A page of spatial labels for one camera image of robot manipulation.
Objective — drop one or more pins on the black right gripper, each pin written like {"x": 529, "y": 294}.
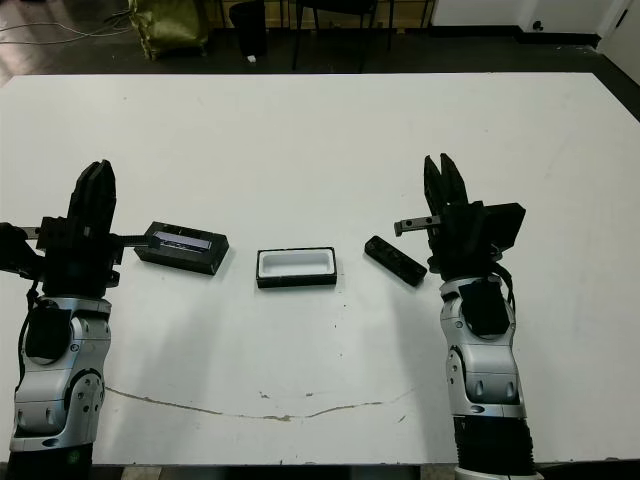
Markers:
{"x": 460, "y": 240}

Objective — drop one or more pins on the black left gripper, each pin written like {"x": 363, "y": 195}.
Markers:
{"x": 80, "y": 265}

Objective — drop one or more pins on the black camera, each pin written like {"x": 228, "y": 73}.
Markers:
{"x": 395, "y": 260}

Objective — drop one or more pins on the black box lid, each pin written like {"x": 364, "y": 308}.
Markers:
{"x": 185, "y": 252}

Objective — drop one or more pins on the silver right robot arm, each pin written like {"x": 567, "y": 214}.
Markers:
{"x": 482, "y": 360}

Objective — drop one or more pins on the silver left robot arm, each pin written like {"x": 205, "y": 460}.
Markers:
{"x": 60, "y": 360}

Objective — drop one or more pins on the black box with white insert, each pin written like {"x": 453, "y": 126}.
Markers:
{"x": 295, "y": 267}

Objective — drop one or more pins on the black door stopper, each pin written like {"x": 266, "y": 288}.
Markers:
{"x": 537, "y": 24}

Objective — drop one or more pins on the yellow-green bag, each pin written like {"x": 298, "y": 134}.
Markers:
{"x": 170, "y": 25}

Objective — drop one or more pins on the black mesh office chair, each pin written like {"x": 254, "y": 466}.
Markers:
{"x": 340, "y": 20}

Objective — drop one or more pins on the white door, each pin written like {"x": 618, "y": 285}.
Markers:
{"x": 625, "y": 45}

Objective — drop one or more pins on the black bin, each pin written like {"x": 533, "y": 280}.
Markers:
{"x": 248, "y": 25}

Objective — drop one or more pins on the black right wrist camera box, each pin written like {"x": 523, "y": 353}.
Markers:
{"x": 505, "y": 225}

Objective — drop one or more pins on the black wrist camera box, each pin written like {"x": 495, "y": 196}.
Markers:
{"x": 505, "y": 225}
{"x": 17, "y": 255}

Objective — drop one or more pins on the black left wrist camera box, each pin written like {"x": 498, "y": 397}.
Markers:
{"x": 17, "y": 255}

